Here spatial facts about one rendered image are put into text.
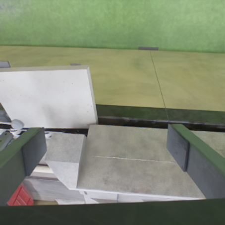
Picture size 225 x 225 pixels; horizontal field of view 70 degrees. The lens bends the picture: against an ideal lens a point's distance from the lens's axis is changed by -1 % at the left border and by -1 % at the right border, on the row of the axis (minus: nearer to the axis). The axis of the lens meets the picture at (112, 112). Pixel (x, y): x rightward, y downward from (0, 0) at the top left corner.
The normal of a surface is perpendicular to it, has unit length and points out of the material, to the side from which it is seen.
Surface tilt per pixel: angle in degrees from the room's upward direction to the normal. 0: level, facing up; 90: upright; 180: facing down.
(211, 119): 90
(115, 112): 90
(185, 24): 0
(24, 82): 0
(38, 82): 0
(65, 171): 54
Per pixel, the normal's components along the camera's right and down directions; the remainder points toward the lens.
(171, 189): 0.00, -0.65
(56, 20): -0.08, 0.64
